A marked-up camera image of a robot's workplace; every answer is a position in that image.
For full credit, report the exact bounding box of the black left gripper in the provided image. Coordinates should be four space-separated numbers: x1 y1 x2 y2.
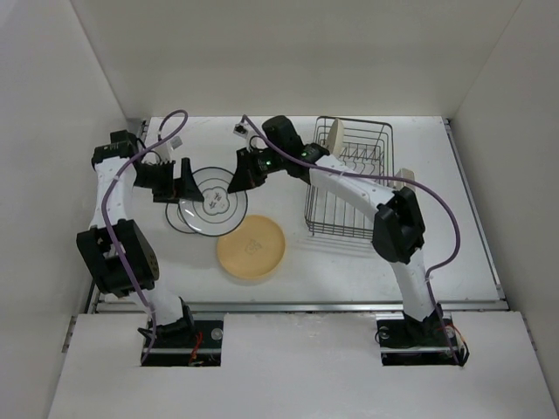
133 158 203 204

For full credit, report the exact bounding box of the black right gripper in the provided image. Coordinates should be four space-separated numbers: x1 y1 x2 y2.
228 144 286 192

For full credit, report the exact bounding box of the white patterned plate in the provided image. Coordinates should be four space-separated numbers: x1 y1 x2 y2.
178 167 248 237
164 203 197 236

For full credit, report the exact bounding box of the yellow plate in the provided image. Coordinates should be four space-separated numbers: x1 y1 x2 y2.
217 215 286 281

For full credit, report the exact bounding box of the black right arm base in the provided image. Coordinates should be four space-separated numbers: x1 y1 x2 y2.
375 313 470 367

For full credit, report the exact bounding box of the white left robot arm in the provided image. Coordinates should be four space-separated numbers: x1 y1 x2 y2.
76 130 204 347

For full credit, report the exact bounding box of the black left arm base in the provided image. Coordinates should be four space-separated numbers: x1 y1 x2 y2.
138 315 224 367

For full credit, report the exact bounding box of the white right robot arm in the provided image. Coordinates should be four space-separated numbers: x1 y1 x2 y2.
228 115 438 346

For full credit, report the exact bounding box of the cream white plate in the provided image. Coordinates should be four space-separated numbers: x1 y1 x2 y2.
325 118 345 157

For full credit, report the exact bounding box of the beige cutlery holder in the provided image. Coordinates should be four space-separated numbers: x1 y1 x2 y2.
392 168 415 190

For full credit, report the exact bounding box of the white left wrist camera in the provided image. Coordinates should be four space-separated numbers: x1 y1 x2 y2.
155 135 183 162

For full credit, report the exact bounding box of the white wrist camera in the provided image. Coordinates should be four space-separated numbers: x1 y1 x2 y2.
155 135 183 162
233 123 254 139

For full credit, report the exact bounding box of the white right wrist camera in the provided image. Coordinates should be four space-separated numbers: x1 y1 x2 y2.
233 123 254 139

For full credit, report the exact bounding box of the grey wire dish rack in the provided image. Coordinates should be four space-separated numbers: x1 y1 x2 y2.
303 115 395 239

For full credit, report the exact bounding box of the aluminium rail front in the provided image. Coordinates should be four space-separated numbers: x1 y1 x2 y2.
60 300 510 353

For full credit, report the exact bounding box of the aluminium rail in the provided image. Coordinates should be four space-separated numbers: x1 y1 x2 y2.
60 300 510 353
442 118 508 306

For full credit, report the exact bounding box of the aluminium rail right side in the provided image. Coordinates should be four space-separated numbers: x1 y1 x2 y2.
442 118 508 306

